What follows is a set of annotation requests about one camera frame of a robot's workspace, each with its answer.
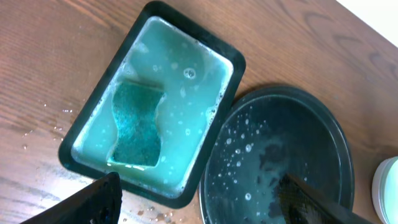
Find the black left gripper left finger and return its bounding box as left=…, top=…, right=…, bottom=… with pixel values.
left=22, top=172, right=122, bottom=224

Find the black rectangular water tray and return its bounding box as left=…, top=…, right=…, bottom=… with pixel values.
left=58, top=1, right=246, bottom=208

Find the mint plate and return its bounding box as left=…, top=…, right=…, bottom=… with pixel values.
left=371, top=156, right=398, bottom=224

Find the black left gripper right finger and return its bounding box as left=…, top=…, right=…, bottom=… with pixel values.
left=277, top=174, right=370, bottom=224

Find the green yellow sponge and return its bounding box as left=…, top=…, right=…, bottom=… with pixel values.
left=108, top=81, right=165, bottom=167

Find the black round tray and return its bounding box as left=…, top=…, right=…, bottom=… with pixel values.
left=200, top=86, right=354, bottom=223

